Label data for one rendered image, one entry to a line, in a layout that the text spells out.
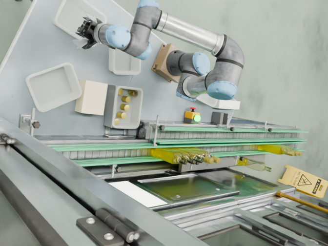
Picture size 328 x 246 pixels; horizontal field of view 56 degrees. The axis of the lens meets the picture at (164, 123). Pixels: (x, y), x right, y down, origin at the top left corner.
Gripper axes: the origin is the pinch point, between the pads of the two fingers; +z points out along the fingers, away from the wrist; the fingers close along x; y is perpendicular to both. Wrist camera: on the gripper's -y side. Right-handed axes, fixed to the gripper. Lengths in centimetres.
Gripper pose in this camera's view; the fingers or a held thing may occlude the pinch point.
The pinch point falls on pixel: (85, 32)
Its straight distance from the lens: 143.6
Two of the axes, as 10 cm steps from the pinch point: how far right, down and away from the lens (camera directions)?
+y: -6.7, -3.4, -6.6
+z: -5.9, -2.8, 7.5
